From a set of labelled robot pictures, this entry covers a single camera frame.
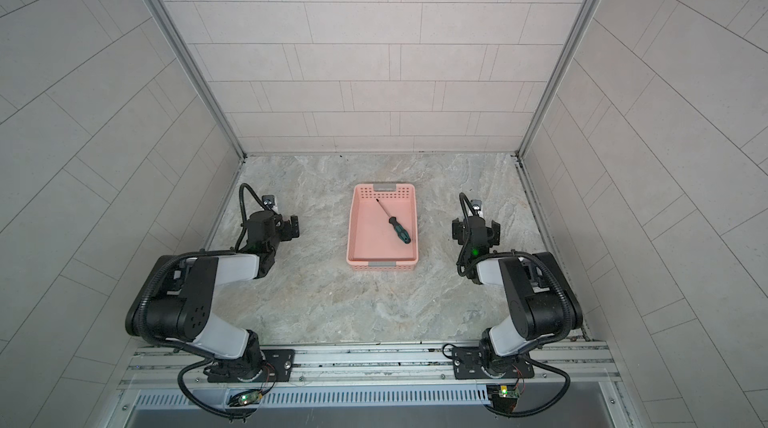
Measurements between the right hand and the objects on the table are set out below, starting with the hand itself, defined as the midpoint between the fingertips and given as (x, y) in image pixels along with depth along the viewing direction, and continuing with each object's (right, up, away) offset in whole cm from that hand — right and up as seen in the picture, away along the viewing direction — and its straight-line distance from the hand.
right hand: (475, 218), depth 95 cm
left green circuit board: (-56, -35, -30) cm, 73 cm away
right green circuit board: (0, -37, -26) cm, 45 cm away
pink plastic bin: (-32, -8, -1) cm, 33 cm away
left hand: (-60, +2, 0) cm, 60 cm away
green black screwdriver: (-23, -5, -3) cm, 24 cm away
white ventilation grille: (-28, -38, -27) cm, 54 cm away
